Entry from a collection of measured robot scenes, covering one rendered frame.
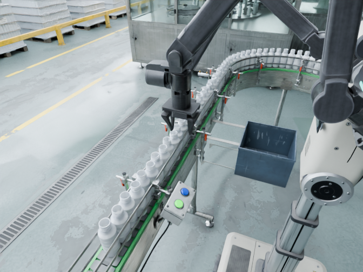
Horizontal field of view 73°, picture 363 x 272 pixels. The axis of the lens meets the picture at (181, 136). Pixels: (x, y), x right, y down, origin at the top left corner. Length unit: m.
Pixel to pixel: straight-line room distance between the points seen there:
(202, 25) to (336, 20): 0.27
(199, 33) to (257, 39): 3.64
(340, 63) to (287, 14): 0.47
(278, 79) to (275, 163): 1.23
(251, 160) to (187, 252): 0.96
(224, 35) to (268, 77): 1.93
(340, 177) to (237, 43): 3.55
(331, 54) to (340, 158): 0.40
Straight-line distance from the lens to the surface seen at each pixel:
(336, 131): 0.85
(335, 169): 0.95
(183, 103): 0.71
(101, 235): 0.89
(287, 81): 2.57
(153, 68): 0.71
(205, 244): 2.14
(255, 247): 1.89
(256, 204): 2.45
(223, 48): 4.38
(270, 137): 1.76
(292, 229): 1.28
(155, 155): 1.08
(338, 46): 0.61
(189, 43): 0.63
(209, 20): 0.61
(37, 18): 7.61
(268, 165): 1.52
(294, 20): 1.05
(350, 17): 0.60
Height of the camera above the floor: 1.85
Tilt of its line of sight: 36 degrees down
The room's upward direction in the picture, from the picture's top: straight up
